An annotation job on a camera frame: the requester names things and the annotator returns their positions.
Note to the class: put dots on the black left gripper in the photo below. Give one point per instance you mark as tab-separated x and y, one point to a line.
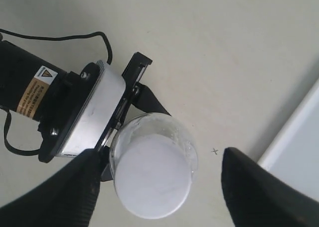
135	93

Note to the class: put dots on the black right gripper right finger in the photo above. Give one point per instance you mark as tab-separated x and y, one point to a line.
256	198

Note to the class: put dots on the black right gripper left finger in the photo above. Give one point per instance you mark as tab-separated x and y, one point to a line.
67	199

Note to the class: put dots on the clear plastic water bottle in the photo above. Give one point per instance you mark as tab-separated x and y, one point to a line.
153	123

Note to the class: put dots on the white bottle cap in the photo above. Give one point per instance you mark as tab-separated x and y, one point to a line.
152	178

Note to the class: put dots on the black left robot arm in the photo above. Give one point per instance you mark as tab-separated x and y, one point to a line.
18	87

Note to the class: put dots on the white plastic tray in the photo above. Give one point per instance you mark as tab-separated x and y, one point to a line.
293	156

